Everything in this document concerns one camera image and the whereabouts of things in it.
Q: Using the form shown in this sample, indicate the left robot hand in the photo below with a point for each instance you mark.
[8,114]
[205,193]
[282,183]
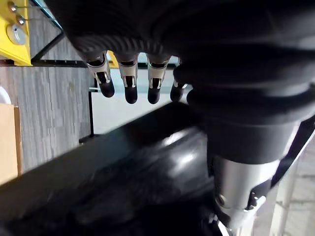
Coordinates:
[221,49]

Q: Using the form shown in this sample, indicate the small silver bolt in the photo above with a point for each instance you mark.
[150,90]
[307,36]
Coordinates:
[20,21]
[12,8]

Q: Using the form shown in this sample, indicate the large silver washer bolt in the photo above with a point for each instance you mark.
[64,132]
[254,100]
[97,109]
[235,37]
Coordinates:
[15,35]

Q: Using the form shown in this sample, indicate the white round object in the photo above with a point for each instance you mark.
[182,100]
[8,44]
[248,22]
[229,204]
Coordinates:
[3,96]

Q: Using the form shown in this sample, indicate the brown cardboard box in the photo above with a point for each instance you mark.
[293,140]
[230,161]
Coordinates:
[8,142]

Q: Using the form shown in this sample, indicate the white metal frame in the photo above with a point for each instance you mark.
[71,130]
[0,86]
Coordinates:
[291,186]

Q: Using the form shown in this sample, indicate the black metal shelf frame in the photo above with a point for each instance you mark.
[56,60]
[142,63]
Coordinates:
[49,60]

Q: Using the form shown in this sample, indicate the yellow shelf post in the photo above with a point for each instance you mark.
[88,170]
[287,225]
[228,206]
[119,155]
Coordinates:
[14,52]

